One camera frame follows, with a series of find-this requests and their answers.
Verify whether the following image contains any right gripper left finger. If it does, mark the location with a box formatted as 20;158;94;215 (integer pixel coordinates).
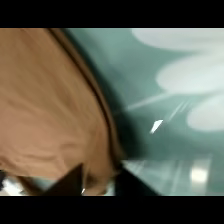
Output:
43;162;85;197

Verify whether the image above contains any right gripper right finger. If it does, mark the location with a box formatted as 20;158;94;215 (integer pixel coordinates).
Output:
114;165;160;197

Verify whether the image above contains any brown T-shirt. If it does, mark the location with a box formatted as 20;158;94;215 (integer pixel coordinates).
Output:
0;27;128;197

